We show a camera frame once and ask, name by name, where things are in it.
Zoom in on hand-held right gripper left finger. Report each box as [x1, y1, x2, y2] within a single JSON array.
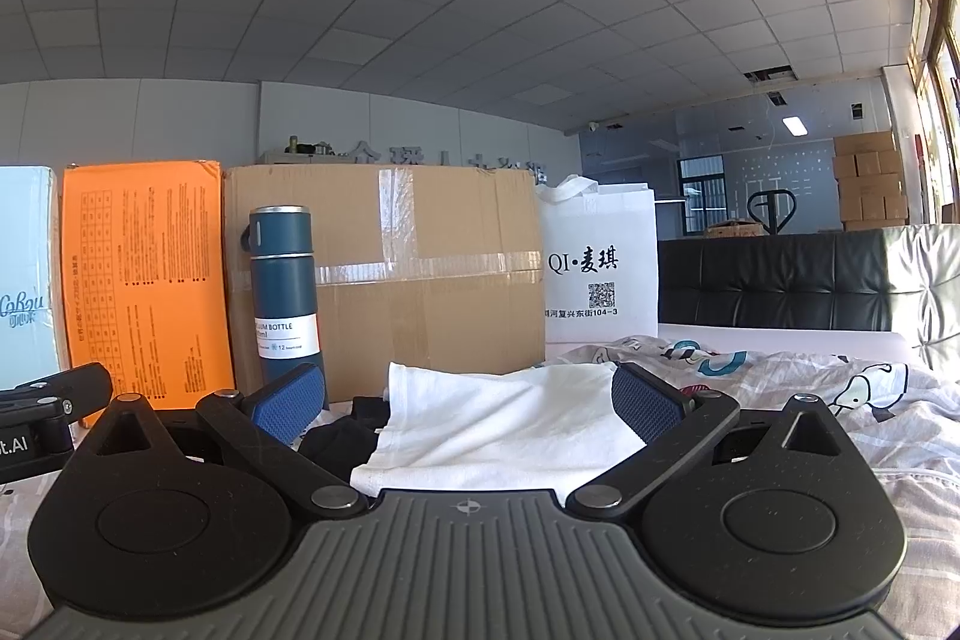
[[71, 362, 368, 521]]

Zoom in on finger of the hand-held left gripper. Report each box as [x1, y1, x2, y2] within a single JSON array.
[[0, 362, 115, 422]]

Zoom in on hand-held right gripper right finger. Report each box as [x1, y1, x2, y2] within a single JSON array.
[[566, 362, 871, 521]]

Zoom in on white t-shirt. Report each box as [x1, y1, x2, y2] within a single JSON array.
[[349, 361, 650, 506]]

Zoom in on black garment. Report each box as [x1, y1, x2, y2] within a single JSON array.
[[296, 394, 392, 483]]

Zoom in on dark blue vacuum bottle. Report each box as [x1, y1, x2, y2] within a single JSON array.
[[240, 205, 329, 410]]

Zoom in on orange printed box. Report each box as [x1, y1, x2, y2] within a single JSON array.
[[60, 158, 238, 428]]

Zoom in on light blue printed box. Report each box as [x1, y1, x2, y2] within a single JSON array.
[[0, 164, 65, 390]]

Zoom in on white tote bag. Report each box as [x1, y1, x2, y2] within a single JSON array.
[[534, 173, 659, 345]]

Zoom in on cartoon printed bed sheet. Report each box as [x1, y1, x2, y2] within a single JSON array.
[[0, 334, 960, 640]]

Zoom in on large taped cardboard box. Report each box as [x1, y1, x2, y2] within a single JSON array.
[[223, 164, 547, 405]]

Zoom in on black padded headboard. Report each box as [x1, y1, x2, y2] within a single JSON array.
[[656, 231, 925, 333]]

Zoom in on pallet jack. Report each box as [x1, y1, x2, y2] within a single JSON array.
[[747, 190, 796, 235]]

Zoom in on dark framed window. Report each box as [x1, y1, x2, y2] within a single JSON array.
[[677, 155, 727, 234]]

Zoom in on stack of cardboard boxes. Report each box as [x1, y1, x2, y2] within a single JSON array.
[[832, 131, 911, 232]]

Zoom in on large side window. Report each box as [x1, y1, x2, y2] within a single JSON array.
[[910, 0, 960, 223]]

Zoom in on grey wall lettering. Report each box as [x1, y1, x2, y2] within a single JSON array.
[[259, 141, 548, 180]]

